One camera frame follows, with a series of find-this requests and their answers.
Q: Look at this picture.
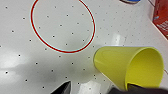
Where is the orange snack bag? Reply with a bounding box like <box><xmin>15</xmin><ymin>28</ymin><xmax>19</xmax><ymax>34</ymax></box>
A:
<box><xmin>152</xmin><ymin>0</ymin><xmax>168</xmax><ymax>32</ymax></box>

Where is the small yellow object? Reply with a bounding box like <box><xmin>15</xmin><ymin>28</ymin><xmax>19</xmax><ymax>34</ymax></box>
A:
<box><xmin>92</xmin><ymin>45</ymin><xmax>165</xmax><ymax>92</ymax></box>

